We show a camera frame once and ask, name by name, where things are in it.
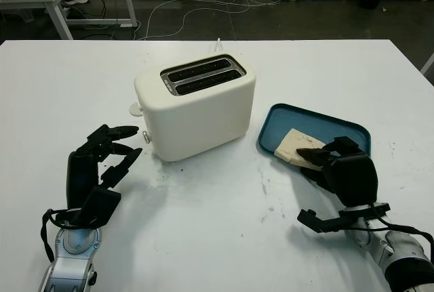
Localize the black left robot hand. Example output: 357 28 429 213
64 124 143 211

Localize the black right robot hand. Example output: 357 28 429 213
296 137 379 210

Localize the slice of white bread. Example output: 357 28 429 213
273 128 328 171

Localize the blue plastic tray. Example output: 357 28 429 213
256 103 372 184

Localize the white two-slot toaster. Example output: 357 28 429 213
134 54 258 163

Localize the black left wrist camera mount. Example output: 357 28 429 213
73 185 122 228

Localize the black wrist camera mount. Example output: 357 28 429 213
73 185 122 228
297 202 391 235

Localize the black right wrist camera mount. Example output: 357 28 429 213
297 202 391 235

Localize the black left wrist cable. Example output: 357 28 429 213
40 207 85 262

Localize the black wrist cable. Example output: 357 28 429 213
40 207 85 262
369 203 434 238

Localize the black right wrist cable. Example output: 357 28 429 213
369 203 434 238

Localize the black hanging desk cable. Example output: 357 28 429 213
90 0 118 41

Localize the white cable on floor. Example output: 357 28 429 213
135 0 282 41

